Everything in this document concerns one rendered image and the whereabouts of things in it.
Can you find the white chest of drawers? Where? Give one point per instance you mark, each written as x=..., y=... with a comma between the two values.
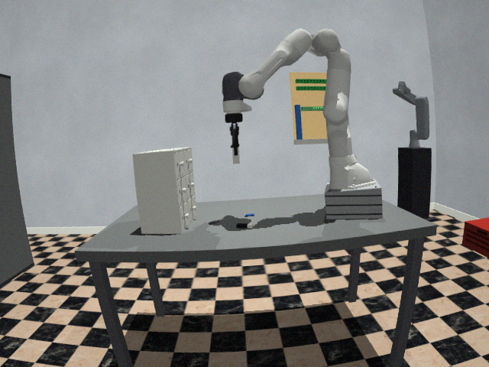
x=155, y=183

